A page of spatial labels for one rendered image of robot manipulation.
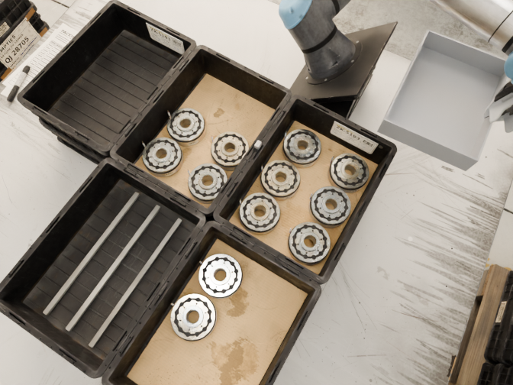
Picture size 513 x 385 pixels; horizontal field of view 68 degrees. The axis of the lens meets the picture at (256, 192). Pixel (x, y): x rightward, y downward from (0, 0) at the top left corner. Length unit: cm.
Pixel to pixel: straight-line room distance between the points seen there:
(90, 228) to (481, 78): 101
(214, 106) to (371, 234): 58
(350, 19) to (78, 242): 202
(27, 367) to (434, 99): 119
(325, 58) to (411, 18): 156
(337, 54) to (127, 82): 61
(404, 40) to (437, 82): 156
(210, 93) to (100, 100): 31
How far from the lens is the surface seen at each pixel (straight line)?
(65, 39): 157
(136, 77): 123
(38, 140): 138
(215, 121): 110
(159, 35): 122
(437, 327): 119
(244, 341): 94
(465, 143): 94
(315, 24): 112
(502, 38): 67
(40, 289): 107
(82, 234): 106
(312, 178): 103
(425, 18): 271
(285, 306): 95
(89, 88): 125
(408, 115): 93
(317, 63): 117
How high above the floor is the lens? 177
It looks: 70 degrees down
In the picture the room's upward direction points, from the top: 3 degrees clockwise
